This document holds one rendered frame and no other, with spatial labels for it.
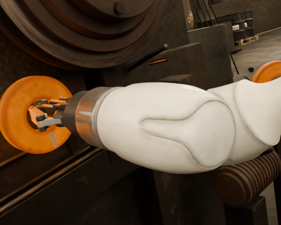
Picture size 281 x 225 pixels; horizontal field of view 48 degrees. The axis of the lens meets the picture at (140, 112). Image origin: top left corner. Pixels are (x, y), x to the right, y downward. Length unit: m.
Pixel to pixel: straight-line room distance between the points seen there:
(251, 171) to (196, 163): 0.64
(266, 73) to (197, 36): 2.40
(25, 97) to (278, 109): 0.43
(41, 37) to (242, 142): 0.42
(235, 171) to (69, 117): 0.57
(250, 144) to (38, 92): 0.40
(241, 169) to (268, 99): 0.51
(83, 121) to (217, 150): 0.19
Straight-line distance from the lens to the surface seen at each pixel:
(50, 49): 0.66
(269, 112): 0.44
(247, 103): 0.43
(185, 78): 0.91
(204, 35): 3.39
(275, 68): 1.03
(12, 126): 0.62
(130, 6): 0.68
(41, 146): 0.65
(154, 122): 0.32
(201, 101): 0.32
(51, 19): 0.65
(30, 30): 0.65
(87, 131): 0.43
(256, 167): 0.97
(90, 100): 0.43
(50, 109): 0.56
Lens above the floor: 0.93
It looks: 13 degrees down
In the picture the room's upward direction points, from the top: 12 degrees counter-clockwise
